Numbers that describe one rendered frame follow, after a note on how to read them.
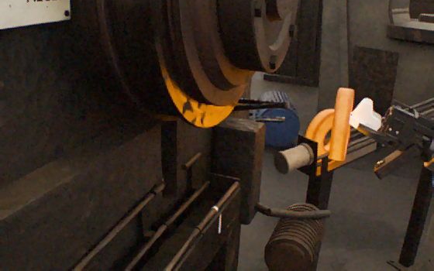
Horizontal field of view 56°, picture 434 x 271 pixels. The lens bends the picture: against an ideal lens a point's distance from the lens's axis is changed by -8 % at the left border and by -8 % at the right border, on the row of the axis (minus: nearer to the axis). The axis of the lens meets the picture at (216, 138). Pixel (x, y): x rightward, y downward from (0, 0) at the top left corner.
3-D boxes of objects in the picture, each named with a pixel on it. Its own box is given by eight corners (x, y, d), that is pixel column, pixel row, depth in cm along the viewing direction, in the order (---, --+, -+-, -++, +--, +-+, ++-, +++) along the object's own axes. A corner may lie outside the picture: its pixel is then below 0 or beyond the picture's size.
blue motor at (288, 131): (253, 153, 289) (256, 103, 277) (249, 125, 342) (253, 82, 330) (298, 156, 289) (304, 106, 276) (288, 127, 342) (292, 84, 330)
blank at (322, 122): (315, 172, 123) (323, 176, 120) (296, 136, 114) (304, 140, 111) (347, 134, 126) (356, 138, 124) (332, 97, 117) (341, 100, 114)
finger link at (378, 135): (360, 117, 90) (397, 135, 88) (357, 125, 91) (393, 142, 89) (359, 123, 86) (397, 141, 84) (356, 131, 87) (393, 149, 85)
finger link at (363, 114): (348, 90, 89) (387, 109, 87) (337, 115, 92) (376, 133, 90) (346, 94, 86) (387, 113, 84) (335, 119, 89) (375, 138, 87)
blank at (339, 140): (334, 103, 82) (351, 105, 81) (341, 78, 95) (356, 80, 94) (325, 172, 90) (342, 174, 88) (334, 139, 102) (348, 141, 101)
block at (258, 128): (207, 217, 105) (210, 123, 96) (219, 204, 112) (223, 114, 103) (249, 228, 101) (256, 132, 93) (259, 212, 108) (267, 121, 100)
